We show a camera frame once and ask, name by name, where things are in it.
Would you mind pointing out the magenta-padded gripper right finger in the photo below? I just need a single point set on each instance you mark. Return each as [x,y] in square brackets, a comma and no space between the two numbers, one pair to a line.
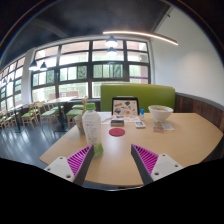
[146,160]

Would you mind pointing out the pink card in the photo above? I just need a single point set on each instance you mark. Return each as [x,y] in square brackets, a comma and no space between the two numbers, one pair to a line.
[158,129]

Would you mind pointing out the long curved ceiling light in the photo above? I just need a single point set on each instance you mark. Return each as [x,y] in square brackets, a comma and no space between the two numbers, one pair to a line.
[143,34]

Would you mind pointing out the wooden dining table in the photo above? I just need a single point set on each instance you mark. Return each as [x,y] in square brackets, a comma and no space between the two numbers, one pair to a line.
[60,100]

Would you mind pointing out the black pendant lamps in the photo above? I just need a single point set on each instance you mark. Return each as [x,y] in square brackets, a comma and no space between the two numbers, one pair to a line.
[111,42]

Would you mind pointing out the dark wallet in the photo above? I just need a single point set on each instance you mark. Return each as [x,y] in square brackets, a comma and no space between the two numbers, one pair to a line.
[117,122]

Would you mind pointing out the green-seated wooden chairs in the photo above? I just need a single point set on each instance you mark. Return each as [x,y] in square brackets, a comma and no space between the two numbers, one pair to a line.
[48,114]

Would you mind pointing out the small blue-capped white bottle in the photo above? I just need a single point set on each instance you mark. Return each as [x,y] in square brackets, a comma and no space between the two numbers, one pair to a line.
[142,115]

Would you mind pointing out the white card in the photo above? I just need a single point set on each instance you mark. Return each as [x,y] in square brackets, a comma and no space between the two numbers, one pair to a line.
[167,126]

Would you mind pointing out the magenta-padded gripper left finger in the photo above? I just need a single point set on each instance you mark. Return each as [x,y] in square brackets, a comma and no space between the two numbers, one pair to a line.
[80,160]

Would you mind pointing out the small white handheld device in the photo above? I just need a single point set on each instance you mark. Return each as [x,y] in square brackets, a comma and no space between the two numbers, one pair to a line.
[139,124]

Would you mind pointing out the black-framed picture stand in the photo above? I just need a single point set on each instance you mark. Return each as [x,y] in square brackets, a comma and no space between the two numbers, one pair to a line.
[125,107]

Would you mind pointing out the flat round red coaster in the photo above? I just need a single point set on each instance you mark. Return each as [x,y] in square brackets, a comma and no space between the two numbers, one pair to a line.
[117,132]

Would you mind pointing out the white paper sheet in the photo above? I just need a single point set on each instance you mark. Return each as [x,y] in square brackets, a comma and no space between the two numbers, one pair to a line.
[105,117]

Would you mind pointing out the clear green-capped drink bottle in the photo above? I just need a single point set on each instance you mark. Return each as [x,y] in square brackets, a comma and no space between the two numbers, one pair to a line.
[91,130]

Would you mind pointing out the white ceramic bowl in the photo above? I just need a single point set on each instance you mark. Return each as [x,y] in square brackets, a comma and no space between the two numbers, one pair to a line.
[160,113]

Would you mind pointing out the green upholstered bench backrest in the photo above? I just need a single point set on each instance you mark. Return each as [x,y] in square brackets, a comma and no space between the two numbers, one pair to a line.
[153,95]

